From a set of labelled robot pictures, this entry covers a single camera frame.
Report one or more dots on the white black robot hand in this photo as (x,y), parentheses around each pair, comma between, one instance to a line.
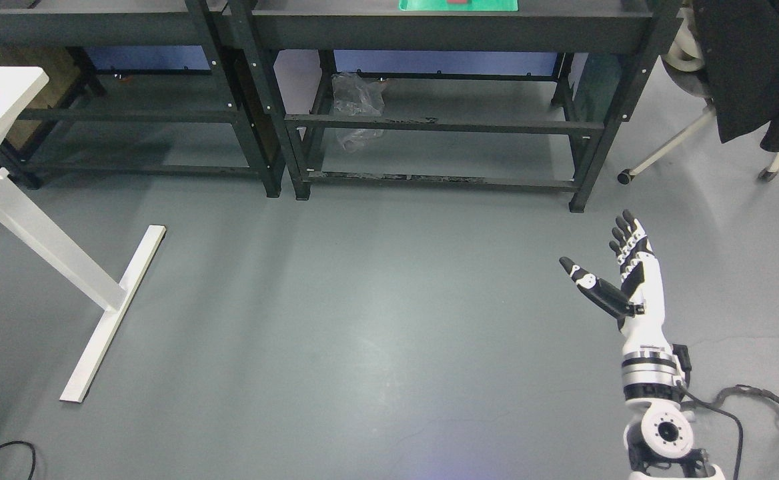
(637,303)

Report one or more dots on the black metal shelf right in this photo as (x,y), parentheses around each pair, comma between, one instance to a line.
(605,51)

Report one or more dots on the black metal shelf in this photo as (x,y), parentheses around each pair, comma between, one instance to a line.
(136,121)
(605,51)

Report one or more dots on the green plastic tray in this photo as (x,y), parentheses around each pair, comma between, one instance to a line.
(474,5)

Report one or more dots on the black metal shelf left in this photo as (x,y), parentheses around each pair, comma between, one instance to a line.
(136,121)

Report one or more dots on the black jacket on chair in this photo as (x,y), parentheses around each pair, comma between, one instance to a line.
(739,41)

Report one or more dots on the clear plastic bag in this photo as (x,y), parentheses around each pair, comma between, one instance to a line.
(356,96)

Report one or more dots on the white table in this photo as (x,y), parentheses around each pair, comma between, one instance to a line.
(24,219)

